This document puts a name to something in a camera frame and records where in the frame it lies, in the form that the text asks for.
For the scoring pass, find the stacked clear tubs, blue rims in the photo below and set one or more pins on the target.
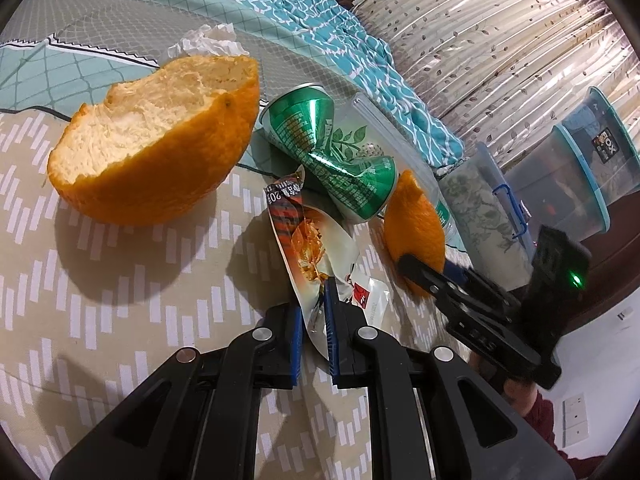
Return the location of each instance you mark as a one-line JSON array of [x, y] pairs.
[[550, 195]]

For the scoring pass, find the small teal lidded storage box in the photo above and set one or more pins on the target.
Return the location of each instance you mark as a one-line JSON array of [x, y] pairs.
[[607, 147]]

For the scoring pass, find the small orange peel piece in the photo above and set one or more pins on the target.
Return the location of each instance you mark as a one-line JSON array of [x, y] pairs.
[[412, 230]]

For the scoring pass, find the clear plastic bottle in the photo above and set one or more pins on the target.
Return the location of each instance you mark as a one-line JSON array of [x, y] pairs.
[[380, 125]]

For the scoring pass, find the white wall socket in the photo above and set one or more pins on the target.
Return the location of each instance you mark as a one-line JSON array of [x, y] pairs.
[[575, 420]]

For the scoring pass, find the leaf print curtain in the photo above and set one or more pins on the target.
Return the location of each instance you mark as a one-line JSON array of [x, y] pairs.
[[500, 50]]

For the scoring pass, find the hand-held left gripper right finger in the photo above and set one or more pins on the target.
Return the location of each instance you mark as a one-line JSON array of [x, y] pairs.
[[330, 330]]

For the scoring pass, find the white tissue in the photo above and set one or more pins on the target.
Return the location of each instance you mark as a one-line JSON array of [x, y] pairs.
[[210, 42]]

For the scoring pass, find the crushed green can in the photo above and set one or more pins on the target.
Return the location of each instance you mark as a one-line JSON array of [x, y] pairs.
[[310, 125]]

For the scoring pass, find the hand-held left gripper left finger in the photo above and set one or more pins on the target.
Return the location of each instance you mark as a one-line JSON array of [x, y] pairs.
[[296, 345]]

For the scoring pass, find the red black snack wrapper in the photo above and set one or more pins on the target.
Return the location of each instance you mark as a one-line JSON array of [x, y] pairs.
[[305, 240]]

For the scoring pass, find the person's right hand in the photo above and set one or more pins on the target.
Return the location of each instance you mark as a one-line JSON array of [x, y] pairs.
[[515, 392]]

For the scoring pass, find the teal patterned quilt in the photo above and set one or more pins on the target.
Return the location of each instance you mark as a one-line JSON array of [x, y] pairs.
[[350, 50]]

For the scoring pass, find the person's right forearm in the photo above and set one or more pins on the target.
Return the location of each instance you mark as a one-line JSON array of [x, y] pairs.
[[545, 425]]

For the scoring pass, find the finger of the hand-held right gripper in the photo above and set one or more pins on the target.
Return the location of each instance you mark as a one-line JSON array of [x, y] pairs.
[[422, 275], [457, 271]]

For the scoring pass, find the large orange peel half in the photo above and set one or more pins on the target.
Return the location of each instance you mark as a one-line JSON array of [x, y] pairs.
[[165, 170]]

